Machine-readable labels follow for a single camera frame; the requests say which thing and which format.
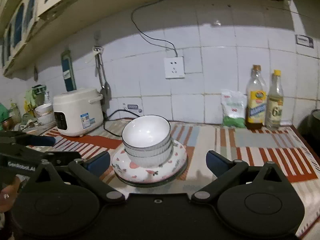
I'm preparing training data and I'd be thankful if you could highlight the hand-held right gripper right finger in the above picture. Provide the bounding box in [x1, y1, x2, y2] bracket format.
[191, 150, 288, 204]

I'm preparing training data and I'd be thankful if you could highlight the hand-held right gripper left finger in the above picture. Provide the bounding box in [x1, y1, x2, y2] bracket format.
[30, 151, 126, 204]

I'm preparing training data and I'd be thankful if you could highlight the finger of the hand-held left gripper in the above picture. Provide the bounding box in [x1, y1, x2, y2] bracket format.
[0, 131, 57, 147]
[52, 151, 82, 166]

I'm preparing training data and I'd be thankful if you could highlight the pink rabbit print plate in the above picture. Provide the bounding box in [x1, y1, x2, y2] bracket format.
[112, 140, 188, 183]

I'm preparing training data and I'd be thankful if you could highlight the blue fried egg plate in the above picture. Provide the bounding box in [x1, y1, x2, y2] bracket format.
[116, 155, 189, 187]

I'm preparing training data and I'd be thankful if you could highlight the white ribbed bowl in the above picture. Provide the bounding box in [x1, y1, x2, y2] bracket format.
[122, 115, 171, 148]
[125, 148, 173, 168]
[123, 140, 173, 156]

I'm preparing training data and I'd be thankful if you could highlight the stack of used bowls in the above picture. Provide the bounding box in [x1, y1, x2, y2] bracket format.
[34, 103, 56, 126]

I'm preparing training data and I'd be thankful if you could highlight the person's left hand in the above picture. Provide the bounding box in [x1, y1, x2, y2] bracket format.
[0, 176, 22, 213]

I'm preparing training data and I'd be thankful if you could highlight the striped counter cloth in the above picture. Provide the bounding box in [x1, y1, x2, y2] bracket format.
[10, 120, 320, 238]

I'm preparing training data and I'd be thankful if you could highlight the glass jar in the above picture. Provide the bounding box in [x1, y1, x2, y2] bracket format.
[9, 99, 22, 123]

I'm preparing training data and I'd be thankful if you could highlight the pale green container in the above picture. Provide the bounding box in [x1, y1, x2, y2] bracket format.
[24, 85, 48, 117]

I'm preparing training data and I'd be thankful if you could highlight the green plastic bag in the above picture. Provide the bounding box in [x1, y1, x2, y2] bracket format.
[0, 103, 10, 124]

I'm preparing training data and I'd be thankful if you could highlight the white rice cooker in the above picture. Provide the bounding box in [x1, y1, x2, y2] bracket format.
[53, 87, 104, 137]

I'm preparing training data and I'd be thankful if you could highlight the white green salt bag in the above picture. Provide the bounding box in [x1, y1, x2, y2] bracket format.
[221, 89, 248, 128]

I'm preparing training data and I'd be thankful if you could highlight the yellow label oil bottle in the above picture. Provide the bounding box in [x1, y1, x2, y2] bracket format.
[245, 65, 268, 130]

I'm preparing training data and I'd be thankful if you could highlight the clear vinegar bottle yellow cap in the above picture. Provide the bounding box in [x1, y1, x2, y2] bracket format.
[265, 70, 284, 131]

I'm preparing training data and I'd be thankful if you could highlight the black cooking pot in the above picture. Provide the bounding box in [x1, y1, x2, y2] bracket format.
[297, 109, 320, 143]

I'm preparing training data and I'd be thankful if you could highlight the black power cord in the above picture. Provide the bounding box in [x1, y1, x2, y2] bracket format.
[103, 109, 141, 138]

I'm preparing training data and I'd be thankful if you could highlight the small white wall sticker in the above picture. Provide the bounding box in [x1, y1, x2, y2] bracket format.
[122, 102, 143, 113]

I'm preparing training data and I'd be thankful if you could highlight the dark blue wall poster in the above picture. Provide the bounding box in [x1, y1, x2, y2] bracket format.
[61, 50, 77, 92]

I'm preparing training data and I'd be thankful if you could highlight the white wall socket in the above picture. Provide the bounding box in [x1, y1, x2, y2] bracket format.
[164, 56, 186, 79]

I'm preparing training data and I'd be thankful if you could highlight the white wall hook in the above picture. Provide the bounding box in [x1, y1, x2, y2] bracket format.
[87, 45, 104, 64]

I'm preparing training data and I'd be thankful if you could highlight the thin black wall cable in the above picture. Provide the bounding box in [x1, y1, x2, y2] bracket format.
[131, 0, 290, 58]

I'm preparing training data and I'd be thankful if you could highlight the wall cabinet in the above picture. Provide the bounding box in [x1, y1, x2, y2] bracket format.
[0, 0, 300, 81]

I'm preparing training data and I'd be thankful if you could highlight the blue bordered wall sticker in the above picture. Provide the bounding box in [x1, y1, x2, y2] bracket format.
[295, 34, 315, 48]

